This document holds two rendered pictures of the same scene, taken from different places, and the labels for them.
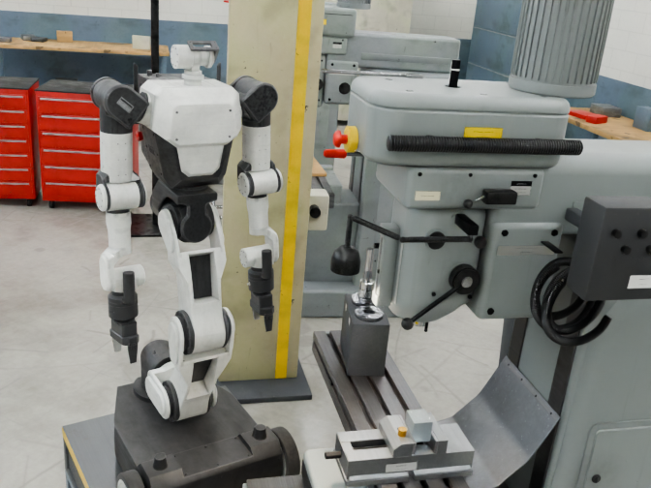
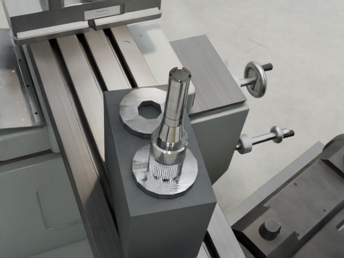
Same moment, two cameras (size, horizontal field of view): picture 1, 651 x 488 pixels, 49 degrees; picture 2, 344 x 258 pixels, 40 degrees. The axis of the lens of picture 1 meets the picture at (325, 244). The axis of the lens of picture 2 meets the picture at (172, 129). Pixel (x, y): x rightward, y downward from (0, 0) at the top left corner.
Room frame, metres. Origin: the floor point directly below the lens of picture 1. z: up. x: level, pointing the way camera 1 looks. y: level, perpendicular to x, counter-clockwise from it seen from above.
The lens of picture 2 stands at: (2.51, -0.24, 1.64)
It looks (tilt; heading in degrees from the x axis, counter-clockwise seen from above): 52 degrees down; 165
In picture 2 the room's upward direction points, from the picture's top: 9 degrees clockwise
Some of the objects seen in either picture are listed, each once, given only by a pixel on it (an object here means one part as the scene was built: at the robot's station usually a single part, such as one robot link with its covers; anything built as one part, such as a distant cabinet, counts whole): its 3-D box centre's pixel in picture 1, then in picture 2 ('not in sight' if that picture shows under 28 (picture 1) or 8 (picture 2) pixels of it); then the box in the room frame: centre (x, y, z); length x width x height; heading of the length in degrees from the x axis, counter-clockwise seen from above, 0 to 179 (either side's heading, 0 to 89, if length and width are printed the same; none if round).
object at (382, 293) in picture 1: (386, 264); not in sight; (1.65, -0.15, 1.45); 0.04 x 0.04 x 0.21; 15
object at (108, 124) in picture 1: (114, 106); not in sight; (2.03, 0.63, 1.70); 0.12 x 0.09 x 0.14; 34
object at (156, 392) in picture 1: (181, 389); not in sight; (2.18, 0.46, 0.68); 0.21 x 0.20 x 0.13; 33
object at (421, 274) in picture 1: (430, 255); not in sight; (1.68, -0.26, 1.47); 0.21 x 0.19 x 0.32; 15
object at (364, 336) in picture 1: (363, 332); (152, 174); (2.11, -0.15, 1.01); 0.22 x 0.12 x 0.20; 6
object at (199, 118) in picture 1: (184, 125); not in sight; (2.17, 0.46, 1.63); 0.34 x 0.30 x 0.36; 123
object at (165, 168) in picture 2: (365, 290); (167, 154); (2.16, -0.15, 1.14); 0.05 x 0.05 x 0.06
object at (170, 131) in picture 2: (368, 264); (174, 108); (2.16, -0.15, 1.23); 0.03 x 0.03 x 0.11
